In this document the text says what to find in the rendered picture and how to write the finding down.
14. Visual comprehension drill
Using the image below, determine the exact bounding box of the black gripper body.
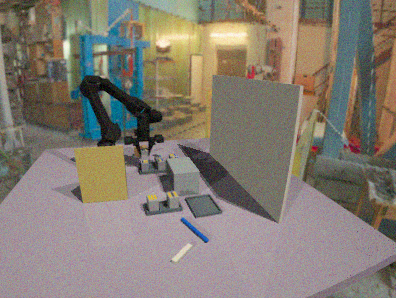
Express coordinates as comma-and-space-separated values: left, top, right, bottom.
124, 125, 164, 145

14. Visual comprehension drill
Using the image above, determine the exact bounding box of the blue thin rod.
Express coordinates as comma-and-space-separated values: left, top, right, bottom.
181, 217, 209, 242

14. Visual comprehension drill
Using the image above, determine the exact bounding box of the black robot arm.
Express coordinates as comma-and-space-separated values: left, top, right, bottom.
79, 75, 162, 147

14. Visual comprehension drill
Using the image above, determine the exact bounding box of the grey flat panel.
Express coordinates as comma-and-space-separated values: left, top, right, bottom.
209, 75, 304, 224

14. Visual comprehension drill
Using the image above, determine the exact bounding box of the cream flat bar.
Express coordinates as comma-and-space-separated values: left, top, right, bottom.
172, 243, 192, 264

